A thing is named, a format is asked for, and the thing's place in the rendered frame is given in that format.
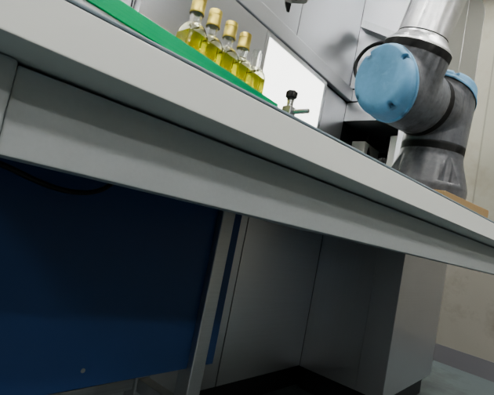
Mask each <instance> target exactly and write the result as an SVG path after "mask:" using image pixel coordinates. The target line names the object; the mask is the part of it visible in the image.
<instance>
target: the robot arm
mask: <svg viewBox="0 0 494 395"><path fill-rule="evenodd" d="M466 2H467V0H410V3H409V6H408V8H407V9H406V12H405V15H404V17H403V20H402V22H401V25H400V27H399V29H398V31H397V32H395V33H393V34H391V35H389V36H387V37H386V39H385V41H384V43H383V44H382V45H379V46H377V47H376V48H374V49H373V50H372V51H371V52H370V53H371V55H370V56H366V57H365V58H364V59H363V61H362V62H361V65H360V67H359V68H358V72H357V74H356V78H355V83H354V92H355V96H356V98H357V101H358V104H359V105H360V107H361V108H362V109H363V110H364V111H365V112H366V113H368V114H370V115H371V116H372V117H373V118H375V119H376V120H377V121H381V122H384V123H386V124H388V125H390V126H392V127H394V128H396V129H398V130H400V131H402V132H403V137H402V142H401V148H400V151H399V154H398V156H397V158H396V159H395V161H394V164H393V165H392V166H391V168H393V169H396V170H398V171H399V172H401V173H403V174H405V175H407V176H409V177H411V178H412V179H414V180H416V181H418V182H420V183H422V184H424V185H425V186H427V187H429V188H431V189H434V190H436V189H439V190H445V191H448V192H449V193H451V194H454V195H456V196H458V197H460V198H462V199H464V200H466V199H467V183H466V177H465V172H464V167H463V160H464V156H465V152H466V149H467V142H468V138H469V135H470V127H471V124H472V120H473V116H474V111H475V109H476V107H477V103H478V99H477V96H478V87H477V86H476V84H475V82H474V81H473V80H472V79H471V78H470V77H468V76H466V75H465V74H462V73H455V71H451V70H448V67H449V64H450V63H451V60H452V52H451V50H450V48H449V46H448V44H449V41H450V38H451V37H452V33H453V31H454V30H455V27H456V25H457V23H458V20H459V18H460V15H461V13H462V11H463V8H464V6H465V4H466Z"/></svg>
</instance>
